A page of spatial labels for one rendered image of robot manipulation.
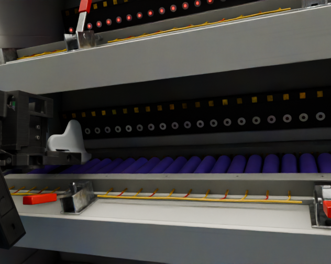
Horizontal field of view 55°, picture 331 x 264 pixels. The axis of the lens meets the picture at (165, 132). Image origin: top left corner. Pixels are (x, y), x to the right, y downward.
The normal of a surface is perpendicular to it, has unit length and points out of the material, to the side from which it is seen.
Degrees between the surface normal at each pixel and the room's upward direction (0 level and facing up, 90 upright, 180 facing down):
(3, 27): 90
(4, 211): 93
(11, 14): 90
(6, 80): 111
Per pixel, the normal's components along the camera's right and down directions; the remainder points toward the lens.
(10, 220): 0.92, 0.00
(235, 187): -0.35, 0.26
